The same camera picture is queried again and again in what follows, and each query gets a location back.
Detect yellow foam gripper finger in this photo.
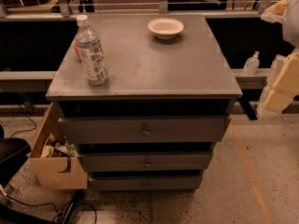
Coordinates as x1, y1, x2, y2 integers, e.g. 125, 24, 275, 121
257, 52, 299, 119
261, 0, 291, 24

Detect white paper bowl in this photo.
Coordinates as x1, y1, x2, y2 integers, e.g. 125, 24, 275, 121
148, 18, 184, 40

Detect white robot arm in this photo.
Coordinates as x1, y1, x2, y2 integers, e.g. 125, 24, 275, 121
257, 0, 299, 118

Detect hand sanitizer pump bottle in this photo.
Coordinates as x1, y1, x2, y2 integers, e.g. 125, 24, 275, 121
243, 51, 260, 75

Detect clear plastic water bottle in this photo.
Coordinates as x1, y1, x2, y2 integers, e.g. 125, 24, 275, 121
75, 15, 108, 85

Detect orange fruit behind bottle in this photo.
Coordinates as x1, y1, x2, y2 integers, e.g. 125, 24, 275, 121
72, 42, 79, 57

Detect grey drawer cabinet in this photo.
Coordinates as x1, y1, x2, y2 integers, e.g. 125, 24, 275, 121
47, 14, 242, 181

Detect bottom grey drawer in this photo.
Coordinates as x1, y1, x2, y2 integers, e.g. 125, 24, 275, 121
89, 176, 202, 191

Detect grey drawer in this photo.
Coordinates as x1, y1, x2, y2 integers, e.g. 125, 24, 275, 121
59, 116, 230, 144
89, 176, 202, 191
78, 152, 211, 173

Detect top grey drawer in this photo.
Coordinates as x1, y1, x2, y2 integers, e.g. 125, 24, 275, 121
59, 116, 230, 144

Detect middle grey drawer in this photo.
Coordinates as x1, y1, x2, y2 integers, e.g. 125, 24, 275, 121
78, 152, 211, 173

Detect cardboard box with snacks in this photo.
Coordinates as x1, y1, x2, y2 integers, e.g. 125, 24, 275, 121
29, 104, 88, 189

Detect black office chair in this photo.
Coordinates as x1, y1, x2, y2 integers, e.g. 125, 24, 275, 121
0, 125, 31, 188

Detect black floor cables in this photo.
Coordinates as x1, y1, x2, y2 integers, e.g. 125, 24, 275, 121
0, 189, 98, 224

